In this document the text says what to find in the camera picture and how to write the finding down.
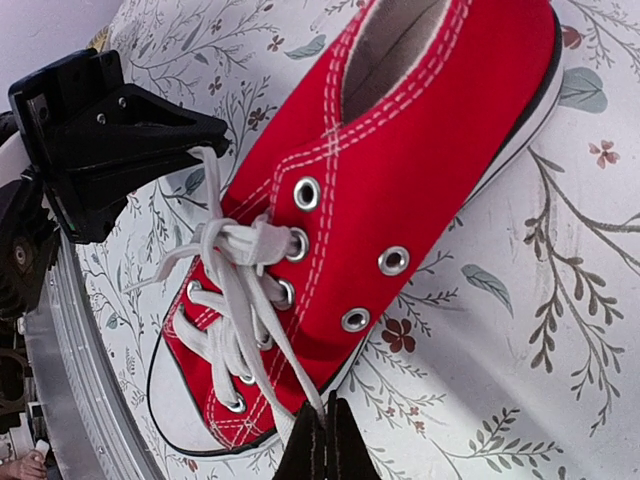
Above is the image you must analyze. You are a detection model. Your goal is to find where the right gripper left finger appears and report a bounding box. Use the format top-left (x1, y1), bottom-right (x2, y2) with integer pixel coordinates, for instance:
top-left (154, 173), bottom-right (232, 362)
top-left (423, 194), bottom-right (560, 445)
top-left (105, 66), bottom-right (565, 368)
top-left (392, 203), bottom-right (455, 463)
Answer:
top-left (273, 405), bottom-right (326, 480)

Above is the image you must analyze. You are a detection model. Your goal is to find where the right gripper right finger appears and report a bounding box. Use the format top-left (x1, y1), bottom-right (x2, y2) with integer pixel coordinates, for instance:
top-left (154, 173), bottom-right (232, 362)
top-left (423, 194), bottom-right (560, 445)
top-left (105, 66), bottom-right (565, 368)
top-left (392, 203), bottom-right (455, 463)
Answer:
top-left (326, 391), bottom-right (380, 480)

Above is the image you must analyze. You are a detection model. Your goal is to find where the floral patterned table mat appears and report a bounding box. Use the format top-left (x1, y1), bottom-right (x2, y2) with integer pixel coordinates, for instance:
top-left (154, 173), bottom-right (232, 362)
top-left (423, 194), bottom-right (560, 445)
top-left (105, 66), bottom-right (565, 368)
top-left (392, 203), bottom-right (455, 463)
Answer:
top-left (95, 1), bottom-right (639, 479)

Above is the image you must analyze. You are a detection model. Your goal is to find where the red sneaker with laces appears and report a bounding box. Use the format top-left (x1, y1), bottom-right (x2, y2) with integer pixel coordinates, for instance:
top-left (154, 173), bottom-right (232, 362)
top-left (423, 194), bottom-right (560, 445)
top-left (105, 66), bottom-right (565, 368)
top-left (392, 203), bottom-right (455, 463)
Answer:
top-left (148, 0), bottom-right (561, 456)

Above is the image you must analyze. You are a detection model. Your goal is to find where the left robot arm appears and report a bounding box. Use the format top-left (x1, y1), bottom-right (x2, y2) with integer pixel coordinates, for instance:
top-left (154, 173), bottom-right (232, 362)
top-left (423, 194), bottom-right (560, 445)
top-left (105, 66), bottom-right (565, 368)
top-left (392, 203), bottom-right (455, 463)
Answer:
top-left (1, 49), bottom-right (229, 321)

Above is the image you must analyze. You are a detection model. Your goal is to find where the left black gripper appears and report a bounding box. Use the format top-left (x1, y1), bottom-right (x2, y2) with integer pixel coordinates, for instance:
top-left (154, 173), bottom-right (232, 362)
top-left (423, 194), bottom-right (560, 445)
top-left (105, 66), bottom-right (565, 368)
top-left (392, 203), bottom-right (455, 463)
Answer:
top-left (8, 49), bottom-right (228, 244)

